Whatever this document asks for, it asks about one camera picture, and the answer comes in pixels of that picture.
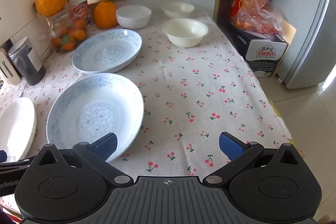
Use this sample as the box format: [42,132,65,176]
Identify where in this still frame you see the bright white bowl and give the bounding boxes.
[116,5,152,29]

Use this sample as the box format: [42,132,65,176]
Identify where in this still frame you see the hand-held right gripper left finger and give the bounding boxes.
[30,132,134,186]

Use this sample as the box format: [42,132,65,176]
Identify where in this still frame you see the blue patterned plate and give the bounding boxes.
[72,29,142,75]
[46,73,144,163]

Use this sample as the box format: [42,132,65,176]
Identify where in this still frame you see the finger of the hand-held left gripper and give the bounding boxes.
[0,150,35,173]

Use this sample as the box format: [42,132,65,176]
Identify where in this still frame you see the white remote control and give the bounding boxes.
[0,48,21,85]

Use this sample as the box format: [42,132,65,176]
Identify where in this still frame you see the white kitchen appliance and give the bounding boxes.
[0,0,53,77]

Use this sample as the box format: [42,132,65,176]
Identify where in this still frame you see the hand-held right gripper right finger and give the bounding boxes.
[203,132,306,186]

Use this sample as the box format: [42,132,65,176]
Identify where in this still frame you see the dark cardboard box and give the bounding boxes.
[220,17,297,78]

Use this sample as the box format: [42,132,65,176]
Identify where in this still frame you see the grey refrigerator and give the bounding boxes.
[276,0,336,89]

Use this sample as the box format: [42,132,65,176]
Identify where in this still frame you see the cherry print tablecloth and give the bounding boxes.
[0,14,293,215]

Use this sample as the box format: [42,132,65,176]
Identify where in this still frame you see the clear jar with dark contents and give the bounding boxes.
[7,36,47,86]

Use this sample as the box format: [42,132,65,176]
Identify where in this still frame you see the red patterned paper cup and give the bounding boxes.
[71,1,93,28]

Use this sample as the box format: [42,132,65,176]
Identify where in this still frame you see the plastic bag of oranges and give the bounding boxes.
[232,0,285,34]

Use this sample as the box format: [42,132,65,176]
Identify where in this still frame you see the cream bowl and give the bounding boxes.
[161,2,195,18]
[162,18,209,48]

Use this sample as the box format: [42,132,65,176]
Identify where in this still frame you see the plain white plate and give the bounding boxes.
[0,97,36,163]

